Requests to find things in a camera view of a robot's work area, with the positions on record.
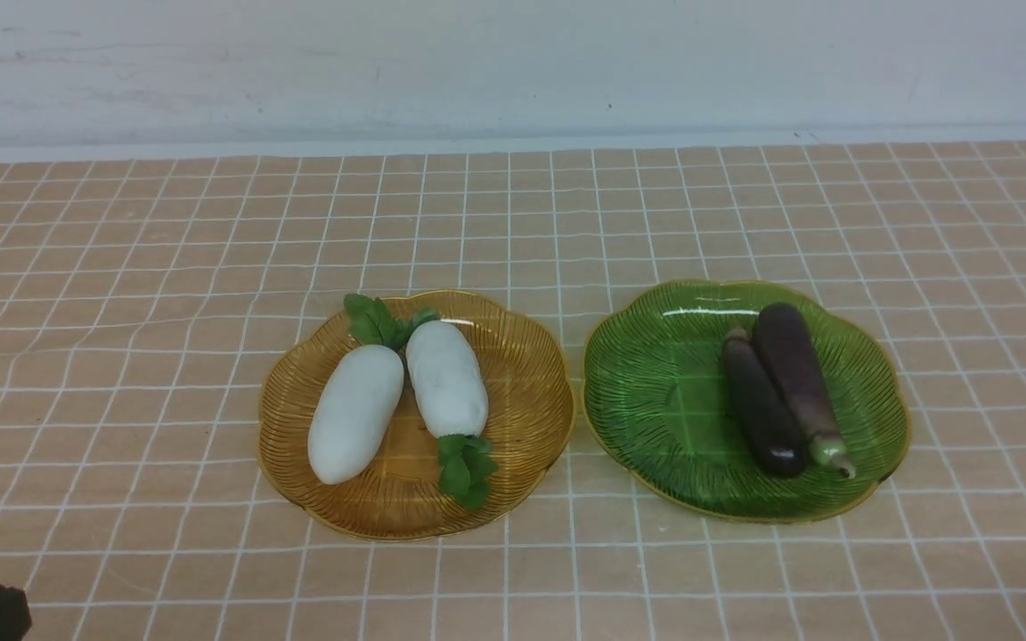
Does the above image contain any dark purple eggplant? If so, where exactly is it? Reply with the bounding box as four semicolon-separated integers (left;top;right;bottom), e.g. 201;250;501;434
721;325;808;479

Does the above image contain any green ribbed glass plate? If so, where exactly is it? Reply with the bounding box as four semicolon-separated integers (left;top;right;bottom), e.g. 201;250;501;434
582;279;913;524

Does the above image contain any purple eggplant with green stem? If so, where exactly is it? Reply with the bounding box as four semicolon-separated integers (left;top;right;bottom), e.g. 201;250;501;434
752;303;858;479

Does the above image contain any checkered orange tablecloth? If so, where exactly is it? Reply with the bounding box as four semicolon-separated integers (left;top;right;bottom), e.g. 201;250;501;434
0;142;1026;640

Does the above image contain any amber ribbed glass plate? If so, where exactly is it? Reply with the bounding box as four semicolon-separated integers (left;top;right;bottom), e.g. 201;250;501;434
257;289;575;542

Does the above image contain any white radish with leaves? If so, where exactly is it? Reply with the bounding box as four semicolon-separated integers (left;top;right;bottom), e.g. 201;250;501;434
404;320;497;511

